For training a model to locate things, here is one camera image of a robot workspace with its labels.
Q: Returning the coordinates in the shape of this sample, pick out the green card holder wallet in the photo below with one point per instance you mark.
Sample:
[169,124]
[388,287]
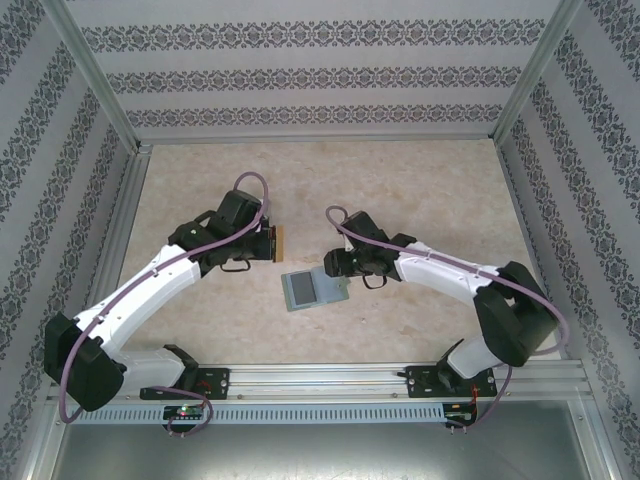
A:
[330,292]

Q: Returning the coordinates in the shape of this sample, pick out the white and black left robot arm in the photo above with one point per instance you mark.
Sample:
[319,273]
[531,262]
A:
[150,280]

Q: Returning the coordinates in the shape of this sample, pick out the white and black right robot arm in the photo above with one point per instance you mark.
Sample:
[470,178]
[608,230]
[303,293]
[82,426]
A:
[440,272]

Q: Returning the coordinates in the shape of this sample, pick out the dark grey card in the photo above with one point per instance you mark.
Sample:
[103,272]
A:
[305,287]

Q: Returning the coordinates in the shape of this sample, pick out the aluminium cross beam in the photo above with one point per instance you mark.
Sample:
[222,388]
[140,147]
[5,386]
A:
[320,138]

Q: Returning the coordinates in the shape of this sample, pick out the small controller circuit board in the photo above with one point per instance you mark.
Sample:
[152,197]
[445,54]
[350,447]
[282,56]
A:
[185,412]
[457,415]

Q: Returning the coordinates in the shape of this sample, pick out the grey metal sheet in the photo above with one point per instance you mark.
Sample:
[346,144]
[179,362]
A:
[320,455]

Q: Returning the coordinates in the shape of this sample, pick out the aluminium side rail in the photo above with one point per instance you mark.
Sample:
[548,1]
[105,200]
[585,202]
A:
[120,225]

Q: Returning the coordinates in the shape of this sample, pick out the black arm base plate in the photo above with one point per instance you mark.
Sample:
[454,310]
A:
[220,382]
[417,382]

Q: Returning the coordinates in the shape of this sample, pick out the long aluminium mounting rail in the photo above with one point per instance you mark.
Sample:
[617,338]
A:
[320,382]

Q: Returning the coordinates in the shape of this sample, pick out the aluminium frame post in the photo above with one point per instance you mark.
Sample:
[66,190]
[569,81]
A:
[97,75]
[533,75]

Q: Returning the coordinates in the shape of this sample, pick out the aluminium frame bar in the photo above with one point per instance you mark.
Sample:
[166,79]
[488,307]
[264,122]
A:
[42,440]
[602,440]

